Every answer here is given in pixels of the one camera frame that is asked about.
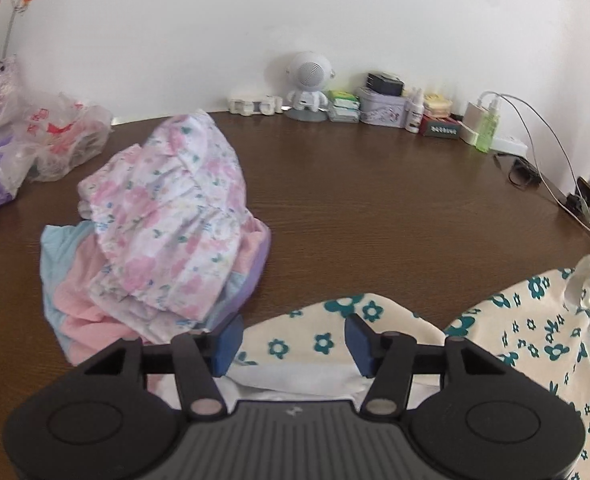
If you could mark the white power strip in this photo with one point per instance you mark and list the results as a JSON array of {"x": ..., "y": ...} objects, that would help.
[{"x": 510, "y": 145}]

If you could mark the floral tin box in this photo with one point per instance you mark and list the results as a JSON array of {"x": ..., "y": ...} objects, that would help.
[{"x": 378, "y": 109}]

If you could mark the white clip row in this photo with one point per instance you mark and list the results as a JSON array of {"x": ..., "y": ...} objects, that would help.
[{"x": 267, "y": 105}]

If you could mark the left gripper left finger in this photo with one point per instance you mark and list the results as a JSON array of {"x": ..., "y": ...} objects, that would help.
[{"x": 195, "y": 359}]

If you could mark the yellow cake box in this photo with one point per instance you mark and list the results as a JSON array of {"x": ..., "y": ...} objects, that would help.
[{"x": 437, "y": 106}]

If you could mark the black device on tin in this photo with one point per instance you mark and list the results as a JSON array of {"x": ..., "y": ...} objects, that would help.
[{"x": 385, "y": 84}]

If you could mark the pink floral folded clothes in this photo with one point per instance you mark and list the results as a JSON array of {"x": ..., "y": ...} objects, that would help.
[{"x": 181, "y": 248}]

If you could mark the black phone stand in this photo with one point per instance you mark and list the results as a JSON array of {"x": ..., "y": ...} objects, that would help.
[{"x": 578, "y": 202}]

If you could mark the white spray bottle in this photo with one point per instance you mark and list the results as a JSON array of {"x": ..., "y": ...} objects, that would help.
[{"x": 415, "y": 111}]

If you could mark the green white small boxes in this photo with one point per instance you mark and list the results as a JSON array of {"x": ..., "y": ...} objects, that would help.
[{"x": 343, "y": 106}]

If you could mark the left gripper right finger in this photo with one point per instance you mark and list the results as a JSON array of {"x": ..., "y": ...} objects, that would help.
[{"x": 392, "y": 359}]

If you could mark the white charger plug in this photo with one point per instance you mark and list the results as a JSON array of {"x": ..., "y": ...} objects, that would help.
[{"x": 473, "y": 116}]

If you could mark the cream teal flower garment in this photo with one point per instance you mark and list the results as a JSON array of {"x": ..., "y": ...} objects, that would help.
[{"x": 540, "y": 326}]

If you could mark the clear plastic bag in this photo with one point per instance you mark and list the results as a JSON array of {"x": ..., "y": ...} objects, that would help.
[{"x": 45, "y": 136}]

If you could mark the pastel pink blue clothes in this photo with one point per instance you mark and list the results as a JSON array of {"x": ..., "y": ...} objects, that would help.
[{"x": 85, "y": 323}]

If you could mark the dark red gift box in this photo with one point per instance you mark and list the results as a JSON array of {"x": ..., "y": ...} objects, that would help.
[{"x": 440, "y": 127}]

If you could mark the green spray bottle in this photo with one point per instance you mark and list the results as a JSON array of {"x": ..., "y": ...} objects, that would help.
[{"x": 488, "y": 126}]

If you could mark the white round robot toy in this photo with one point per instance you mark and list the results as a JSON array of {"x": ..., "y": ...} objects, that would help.
[{"x": 309, "y": 74}]

